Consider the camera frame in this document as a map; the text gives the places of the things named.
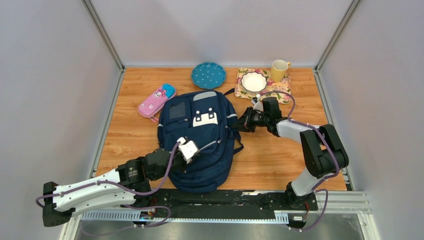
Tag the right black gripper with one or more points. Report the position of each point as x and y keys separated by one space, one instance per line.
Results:
x=244 y=123

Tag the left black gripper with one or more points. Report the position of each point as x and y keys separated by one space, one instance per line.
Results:
x=185 y=165

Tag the navy blue student backpack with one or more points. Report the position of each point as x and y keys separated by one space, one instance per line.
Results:
x=204 y=117

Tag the pink cartoon pencil case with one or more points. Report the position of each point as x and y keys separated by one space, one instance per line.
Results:
x=154 y=103

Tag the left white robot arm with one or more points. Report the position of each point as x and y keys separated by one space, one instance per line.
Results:
x=118 y=187

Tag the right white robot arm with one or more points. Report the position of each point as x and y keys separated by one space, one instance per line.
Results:
x=323 y=151

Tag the white scalloped bowl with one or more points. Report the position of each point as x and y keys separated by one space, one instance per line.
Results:
x=253 y=82

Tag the floral rectangular tray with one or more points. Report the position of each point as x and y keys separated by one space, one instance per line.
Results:
x=270 y=91

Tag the blue polka dot plate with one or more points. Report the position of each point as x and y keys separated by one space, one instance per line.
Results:
x=208 y=75

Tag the yellow ceramic mug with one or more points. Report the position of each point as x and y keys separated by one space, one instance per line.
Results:
x=278 y=69

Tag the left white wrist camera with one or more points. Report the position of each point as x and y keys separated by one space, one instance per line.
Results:
x=188 y=149

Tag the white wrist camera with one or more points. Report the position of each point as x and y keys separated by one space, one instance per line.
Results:
x=188 y=149
x=257 y=104

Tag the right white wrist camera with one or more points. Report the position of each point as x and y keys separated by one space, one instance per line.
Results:
x=257 y=104

